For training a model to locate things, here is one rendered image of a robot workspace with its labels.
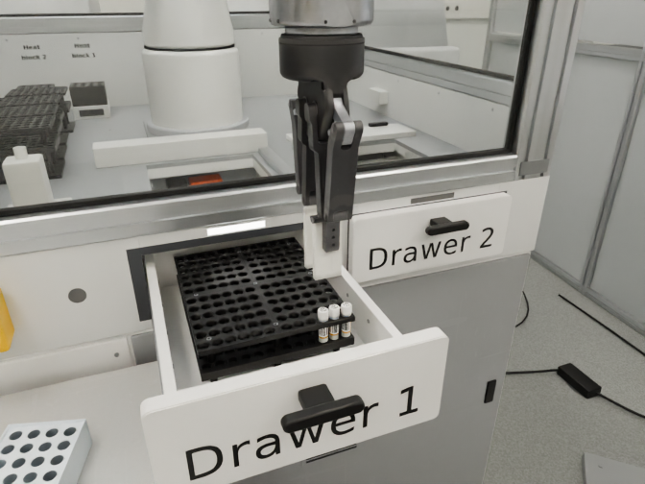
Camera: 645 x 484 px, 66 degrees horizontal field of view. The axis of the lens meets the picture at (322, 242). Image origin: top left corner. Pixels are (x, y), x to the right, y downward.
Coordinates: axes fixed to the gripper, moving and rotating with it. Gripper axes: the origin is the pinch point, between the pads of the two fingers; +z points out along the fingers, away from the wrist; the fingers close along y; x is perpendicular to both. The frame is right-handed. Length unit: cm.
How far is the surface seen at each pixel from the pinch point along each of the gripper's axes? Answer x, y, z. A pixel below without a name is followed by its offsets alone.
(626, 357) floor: 144, -56, 99
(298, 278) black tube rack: 0.4, -9.5, 9.5
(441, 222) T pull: 25.7, -15.9, 8.3
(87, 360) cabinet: -27.5, -19.7, 22.3
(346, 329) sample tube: 2.6, 0.5, 11.5
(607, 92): 166, -111, 12
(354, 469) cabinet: 14, -20, 63
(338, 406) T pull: -4.0, 14.1, 8.6
